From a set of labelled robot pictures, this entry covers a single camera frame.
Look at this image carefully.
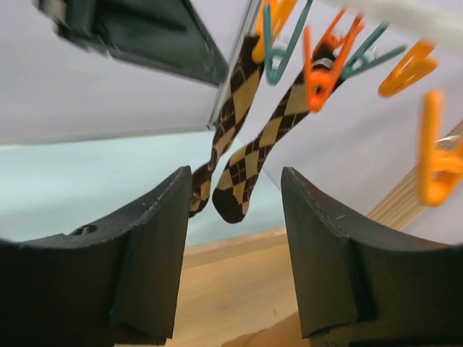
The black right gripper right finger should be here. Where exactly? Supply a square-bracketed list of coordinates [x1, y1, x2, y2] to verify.
[281, 167, 462, 346]

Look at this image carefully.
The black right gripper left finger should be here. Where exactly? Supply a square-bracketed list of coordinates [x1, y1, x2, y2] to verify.
[1, 166, 192, 346]

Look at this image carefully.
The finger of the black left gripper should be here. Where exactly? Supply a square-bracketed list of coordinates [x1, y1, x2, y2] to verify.
[35, 0, 229, 85]

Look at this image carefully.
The brown orange sock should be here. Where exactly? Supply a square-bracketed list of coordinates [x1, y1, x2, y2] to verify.
[221, 326, 310, 347]

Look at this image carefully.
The orange clothes peg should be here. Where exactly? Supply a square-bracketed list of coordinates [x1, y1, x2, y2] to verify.
[252, 0, 297, 64]
[303, 7, 365, 112]

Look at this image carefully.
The brown argyle sock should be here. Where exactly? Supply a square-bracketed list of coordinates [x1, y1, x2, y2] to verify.
[212, 72, 309, 223]

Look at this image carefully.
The white round clip hanger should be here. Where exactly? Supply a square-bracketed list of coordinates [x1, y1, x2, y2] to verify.
[333, 0, 462, 45]

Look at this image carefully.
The wooden rack stand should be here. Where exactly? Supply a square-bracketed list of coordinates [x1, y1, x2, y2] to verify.
[169, 121, 463, 347]

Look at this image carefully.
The teal clothes peg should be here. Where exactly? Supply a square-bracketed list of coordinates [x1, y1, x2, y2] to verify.
[264, 0, 313, 86]

